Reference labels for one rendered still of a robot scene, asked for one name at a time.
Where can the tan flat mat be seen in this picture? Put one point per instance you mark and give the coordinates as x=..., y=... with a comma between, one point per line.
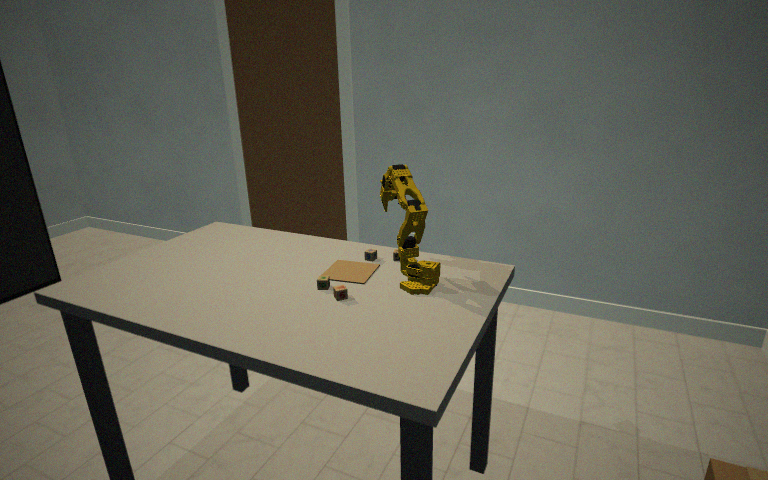
x=351, y=271

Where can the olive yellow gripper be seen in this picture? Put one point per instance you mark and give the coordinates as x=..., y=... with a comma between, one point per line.
x=387, y=196

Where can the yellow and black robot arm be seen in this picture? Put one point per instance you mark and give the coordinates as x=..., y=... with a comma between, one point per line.
x=416, y=210

